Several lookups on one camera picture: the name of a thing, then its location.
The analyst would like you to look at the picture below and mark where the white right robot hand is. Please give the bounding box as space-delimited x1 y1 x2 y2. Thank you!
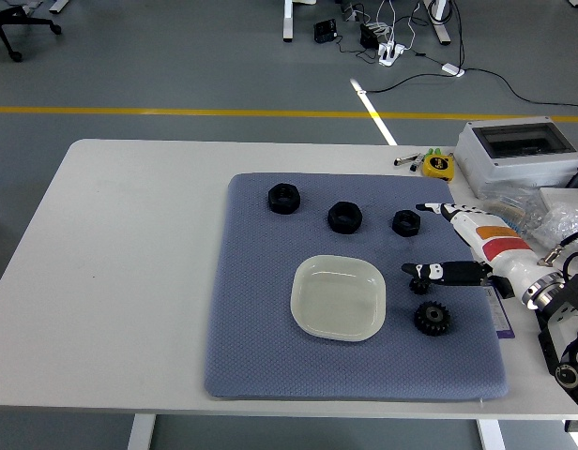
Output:
401 202 560 301

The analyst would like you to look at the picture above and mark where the large black gear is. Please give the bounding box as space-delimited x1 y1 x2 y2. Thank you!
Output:
413 301 453 338

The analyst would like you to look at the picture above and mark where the flat white box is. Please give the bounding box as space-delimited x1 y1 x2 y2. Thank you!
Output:
540 187 578 212

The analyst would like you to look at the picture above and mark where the small black hex nut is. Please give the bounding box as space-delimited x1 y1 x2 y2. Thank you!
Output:
391 209 421 239

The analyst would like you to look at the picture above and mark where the large black hex nut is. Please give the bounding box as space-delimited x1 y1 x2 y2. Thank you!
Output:
266 183 301 216
327 201 364 235

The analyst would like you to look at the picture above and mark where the clear bag of resistors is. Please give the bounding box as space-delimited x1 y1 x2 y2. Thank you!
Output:
476 187 543 235

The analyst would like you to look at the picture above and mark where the clear bag of screws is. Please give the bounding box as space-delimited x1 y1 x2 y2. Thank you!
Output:
527 203 578 252

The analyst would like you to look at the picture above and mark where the purple label card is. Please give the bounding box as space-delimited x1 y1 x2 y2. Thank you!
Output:
483 285 516 339

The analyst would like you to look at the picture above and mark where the yellow tape measure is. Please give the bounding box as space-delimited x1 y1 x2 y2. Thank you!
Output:
420 153 454 182

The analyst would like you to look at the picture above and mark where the white square dish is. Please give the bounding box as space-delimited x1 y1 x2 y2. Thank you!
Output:
288 254 388 343

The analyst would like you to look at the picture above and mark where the white table leg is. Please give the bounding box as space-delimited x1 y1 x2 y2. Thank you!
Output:
476 418 506 450
127 413 157 450

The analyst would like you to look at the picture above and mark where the white power strip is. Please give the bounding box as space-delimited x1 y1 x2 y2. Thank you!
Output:
377 41 407 67

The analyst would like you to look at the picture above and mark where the white desk leg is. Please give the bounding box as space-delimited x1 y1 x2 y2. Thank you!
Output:
422 0 453 46
282 0 317 42

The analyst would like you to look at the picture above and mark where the black power adapter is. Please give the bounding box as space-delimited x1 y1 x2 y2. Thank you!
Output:
359 22 380 49

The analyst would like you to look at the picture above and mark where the blue-grey textured mat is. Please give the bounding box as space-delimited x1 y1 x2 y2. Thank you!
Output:
203 172 510 401

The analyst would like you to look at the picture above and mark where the black electronic device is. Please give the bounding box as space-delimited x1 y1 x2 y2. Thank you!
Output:
313 19 338 43

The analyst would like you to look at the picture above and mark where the black office chair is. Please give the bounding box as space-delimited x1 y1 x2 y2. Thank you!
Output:
0 0 63 63

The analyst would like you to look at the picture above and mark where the grey electrical enclosure box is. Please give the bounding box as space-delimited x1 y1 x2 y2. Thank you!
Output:
453 116 578 201

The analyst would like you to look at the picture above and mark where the black floor cable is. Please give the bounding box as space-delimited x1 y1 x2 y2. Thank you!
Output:
361 67 578 113

